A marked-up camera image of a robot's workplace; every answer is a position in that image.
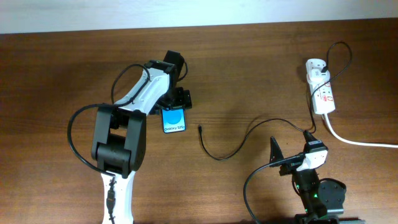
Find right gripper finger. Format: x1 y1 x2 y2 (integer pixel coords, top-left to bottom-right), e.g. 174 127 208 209
303 130 317 143
269 136 284 165

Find blue screen smartphone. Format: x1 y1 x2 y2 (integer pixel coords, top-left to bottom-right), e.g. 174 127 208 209
162 109 186 134

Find black phone charger cable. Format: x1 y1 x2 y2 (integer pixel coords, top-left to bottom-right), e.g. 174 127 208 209
198 41 353 162

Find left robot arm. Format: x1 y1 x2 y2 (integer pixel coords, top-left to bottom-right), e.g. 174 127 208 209
91 50 192 223

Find white charger adapter plug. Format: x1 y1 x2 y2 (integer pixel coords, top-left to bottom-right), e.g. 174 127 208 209
307 68 330 85

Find white power strip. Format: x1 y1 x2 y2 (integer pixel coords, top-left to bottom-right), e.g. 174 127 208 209
305 58 335 114

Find white power strip cord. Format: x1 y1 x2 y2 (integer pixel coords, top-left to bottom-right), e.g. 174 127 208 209
322 113 398 149

